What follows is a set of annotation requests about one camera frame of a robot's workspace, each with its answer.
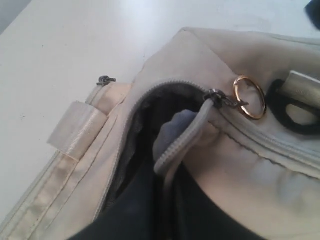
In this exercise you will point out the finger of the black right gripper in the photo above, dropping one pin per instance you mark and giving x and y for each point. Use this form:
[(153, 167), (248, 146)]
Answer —
[(312, 10)]

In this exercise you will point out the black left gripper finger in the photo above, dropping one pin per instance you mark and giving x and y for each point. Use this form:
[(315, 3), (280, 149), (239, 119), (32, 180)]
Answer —
[(135, 214)]

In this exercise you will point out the beige duffel bag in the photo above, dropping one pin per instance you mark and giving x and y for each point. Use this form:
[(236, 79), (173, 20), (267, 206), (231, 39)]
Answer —
[(241, 112)]

